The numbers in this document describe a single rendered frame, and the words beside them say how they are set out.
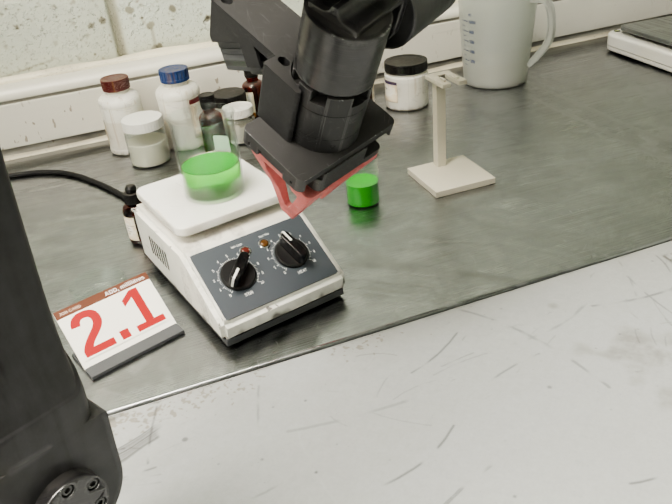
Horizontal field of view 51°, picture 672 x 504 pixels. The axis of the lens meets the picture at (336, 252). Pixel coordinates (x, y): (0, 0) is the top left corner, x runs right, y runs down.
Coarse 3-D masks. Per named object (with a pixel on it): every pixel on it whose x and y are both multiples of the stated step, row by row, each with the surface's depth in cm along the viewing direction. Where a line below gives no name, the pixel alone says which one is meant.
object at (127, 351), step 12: (168, 312) 65; (60, 324) 61; (168, 324) 64; (144, 336) 63; (156, 336) 63; (168, 336) 63; (72, 348) 61; (120, 348) 62; (132, 348) 62; (144, 348) 62; (96, 360) 61; (108, 360) 61; (120, 360) 61; (96, 372) 60; (108, 372) 60
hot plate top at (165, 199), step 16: (176, 176) 73; (256, 176) 71; (144, 192) 70; (160, 192) 70; (176, 192) 69; (256, 192) 68; (272, 192) 68; (160, 208) 67; (176, 208) 66; (192, 208) 66; (208, 208) 66; (224, 208) 65; (240, 208) 65; (256, 208) 66; (176, 224) 64; (192, 224) 63; (208, 224) 64
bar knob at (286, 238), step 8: (288, 232) 64; (280, 240) 64; (288, 240) 64; (296, 240) 64; (280, 248) 65; (288, 248) 64; (296, 248) 63; (304, 248) 64; (280, 256) 64; (288, 256) 64; (296, 256) 64; (304, 256) 63; (288, 264) 64; (296, 264) 64
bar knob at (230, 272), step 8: (240, 256) 62; (248, 256) 62; (224, 264) 63; (232, 264) 63; (240, 264) 61; (248, 264) 63; (224, 272) 62; (232, 272) 61; (240, 272) 61; (248, 272) 63; (224, 280) 62; (232, 280) 60; (240, 280) 62; (248, 280) 62; (232, 288) 62; (240, 288) 62
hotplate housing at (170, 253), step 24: (144, 216) 71; (264, 216) 67; (288, 216) 67; (144, 240) 73; (168, 240) 66; (192, 240) 64; (216, 240) 64; (168, 264) 68; (192, 264) 62; (336, 264) 66; (192, 288) 63; (312, 288) 64; (336, 288) 65; (216, 312) 61; (264, 312) 62; (288, 312) 64; (240, 336) 61
